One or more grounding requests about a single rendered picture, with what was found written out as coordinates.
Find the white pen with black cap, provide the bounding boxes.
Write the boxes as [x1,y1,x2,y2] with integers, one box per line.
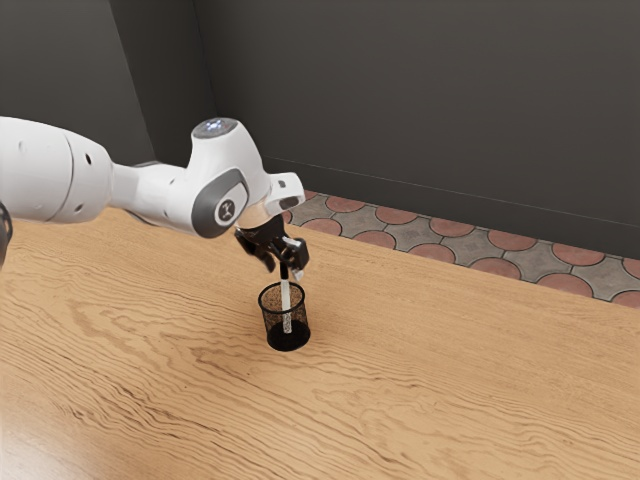
[279,261,293,337]

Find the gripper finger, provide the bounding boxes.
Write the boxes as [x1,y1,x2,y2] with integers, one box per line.
[254,245,277,274]
[277,236,311,282]

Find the black mesh pen holder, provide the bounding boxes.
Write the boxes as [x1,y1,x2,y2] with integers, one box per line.
[257,281,313,353]

